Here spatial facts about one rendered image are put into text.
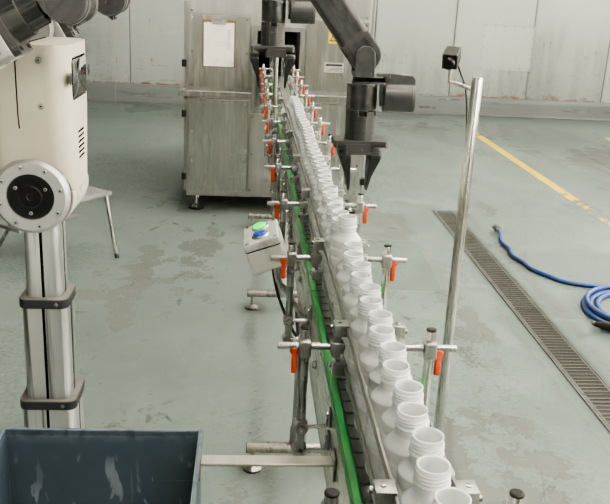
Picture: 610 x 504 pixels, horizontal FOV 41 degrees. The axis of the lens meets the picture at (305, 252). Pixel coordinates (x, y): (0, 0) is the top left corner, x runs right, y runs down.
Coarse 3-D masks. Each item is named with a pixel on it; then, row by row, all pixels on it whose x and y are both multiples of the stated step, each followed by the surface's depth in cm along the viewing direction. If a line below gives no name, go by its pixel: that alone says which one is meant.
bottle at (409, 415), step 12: (408, 408) 97; (420, 408) 97; (396, 420) 96; (408, 420) 94; (420, 420) 94; (396, 432) 96; (408, 432) 95; (384, 444) 97; (396, 444) 95; (408, 444) 95; (396, 456) 95; (396, 468) 95
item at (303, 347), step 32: (320, 128) 347; (288, 224) 265; (288, 256) 173; (320, 256) 174; (384, 256) 175; (288, 288) 177; (384, 288) 178; (288, 320) 178; (320, 448) 137; (384, 480) 90
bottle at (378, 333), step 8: (376, 328) 119; (384, 328) 119; (392, 328) 118; (376, 336) 116; (384, 336) 116; (392, 336) 117; (368, 344) 118; (376, 344) 117; (368, 352) 118; (376, 352) 117; (360, 360) 118; (368, 360) 117; (376, 360) 117; (368, 368) 117; (368, 376) 117; (368, 384) 118; (360, 392) 119; (360, 400) 120; (360, 408) 120; (360, 416) 120
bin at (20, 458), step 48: (0, 432) 127; (48, 432) 128; (96, 432) 129; (144, 432) 129; (192, 432) 130; (0, 480) 126; (48, 480) 131; (96, 480) 131; (144, 480) 132; (192, 480) 133
